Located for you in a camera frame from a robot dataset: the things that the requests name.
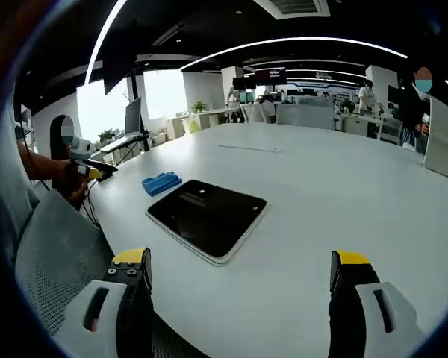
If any black tablet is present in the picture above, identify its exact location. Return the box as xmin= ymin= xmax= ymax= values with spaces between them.
xmin=145 ymin=179 xmax=269 ymax=266

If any ceiling air vent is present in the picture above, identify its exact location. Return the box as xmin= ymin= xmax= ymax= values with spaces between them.
xmin=253 ymin=0 xmax=332 ymax=19

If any grey computer monitor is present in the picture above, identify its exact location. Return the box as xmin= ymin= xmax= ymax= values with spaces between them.
xmin=124 ymin=97 xmax=143 ymax=136

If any blue cleaning cloth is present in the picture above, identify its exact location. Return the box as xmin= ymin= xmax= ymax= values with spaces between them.
xmin=140 ymin=171 xmax=183 ymax=197

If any white office chair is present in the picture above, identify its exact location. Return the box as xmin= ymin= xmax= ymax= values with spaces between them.
xmin=240 ymin=102 xmax=264 ymax=124

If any long curved ceiling light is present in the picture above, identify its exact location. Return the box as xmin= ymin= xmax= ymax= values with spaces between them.
xmin=179 ymin=36 xmax=408 ymax=72

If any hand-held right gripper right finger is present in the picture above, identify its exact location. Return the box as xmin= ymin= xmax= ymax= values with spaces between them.
xmin=327 ymin=249 xmax=426 ymax=358

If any person's grey shirt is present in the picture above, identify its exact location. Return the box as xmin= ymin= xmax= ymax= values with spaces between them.
xmin=0 ymin=122 xmax=42 ymax=243

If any white flat strip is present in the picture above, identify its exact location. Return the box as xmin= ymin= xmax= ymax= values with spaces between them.
xmin=218 ymin=144 xmax=283 ymax=153

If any grey desk divider panel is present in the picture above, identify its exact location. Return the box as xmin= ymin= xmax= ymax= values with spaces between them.
xmin=422 ymin=95 xmax=448 ymax=183

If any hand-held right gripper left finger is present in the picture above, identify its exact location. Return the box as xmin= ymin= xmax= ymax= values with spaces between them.
xmin=55 ymin=246 xmax=155 ymax=358

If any grey mesh office chair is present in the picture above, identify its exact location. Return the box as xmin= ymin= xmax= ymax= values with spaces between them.
xmin=14 ymin=192 xmax=210 ymax=358

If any person's left hand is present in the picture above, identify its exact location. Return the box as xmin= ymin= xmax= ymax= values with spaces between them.
xmin=57 ymin=160 xmax=90 ymax=202

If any hanging black screen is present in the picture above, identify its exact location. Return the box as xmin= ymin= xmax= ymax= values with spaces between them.
xmin=103 ymin=18 xmax=139 ymax=96

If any grey office partition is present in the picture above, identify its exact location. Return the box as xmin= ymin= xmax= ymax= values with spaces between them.
xmin=275 ymin=102 xmax=336 ymax=130

